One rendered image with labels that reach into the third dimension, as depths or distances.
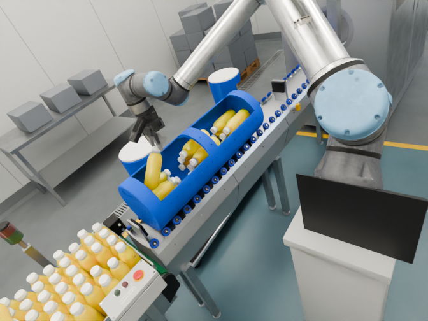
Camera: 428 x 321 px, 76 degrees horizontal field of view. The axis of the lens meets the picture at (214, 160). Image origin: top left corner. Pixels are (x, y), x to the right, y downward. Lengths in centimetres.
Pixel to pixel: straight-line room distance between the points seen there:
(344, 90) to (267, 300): 167
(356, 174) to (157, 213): 80
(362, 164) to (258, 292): 149
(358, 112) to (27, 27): 430
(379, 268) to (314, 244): 19
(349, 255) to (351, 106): 48
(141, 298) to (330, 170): 76
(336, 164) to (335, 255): 29
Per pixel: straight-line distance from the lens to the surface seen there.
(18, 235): 156
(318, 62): 76
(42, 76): 458
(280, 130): 190
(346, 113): 68
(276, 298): 213
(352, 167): 84
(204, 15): 487
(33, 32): 461
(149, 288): 110
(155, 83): 107
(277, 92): 206
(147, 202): 122
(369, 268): 96
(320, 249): 98
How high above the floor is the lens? 193
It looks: 36 degrees down
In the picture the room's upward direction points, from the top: 21 degrees counter-clockwise
